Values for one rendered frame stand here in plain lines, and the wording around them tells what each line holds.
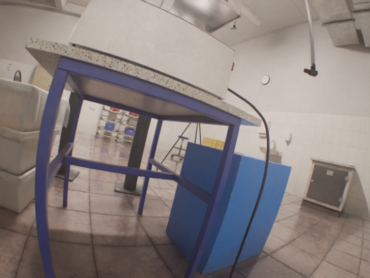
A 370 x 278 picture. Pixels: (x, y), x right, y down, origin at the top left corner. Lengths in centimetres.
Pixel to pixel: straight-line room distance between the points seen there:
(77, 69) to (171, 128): 656
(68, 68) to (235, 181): 66
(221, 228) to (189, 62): 65
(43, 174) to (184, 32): 60
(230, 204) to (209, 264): 32
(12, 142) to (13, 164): 11
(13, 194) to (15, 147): 25
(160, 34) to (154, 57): 9
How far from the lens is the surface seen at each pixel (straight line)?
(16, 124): 100
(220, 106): 54
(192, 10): 90
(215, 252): 85
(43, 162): 45
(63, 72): 44
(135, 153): 165
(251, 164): 75
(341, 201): 309
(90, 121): 624
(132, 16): 60
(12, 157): 103
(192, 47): 64
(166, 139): 687
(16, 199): 110
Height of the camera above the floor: 61
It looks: level
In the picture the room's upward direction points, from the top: 14 degrees clockwise
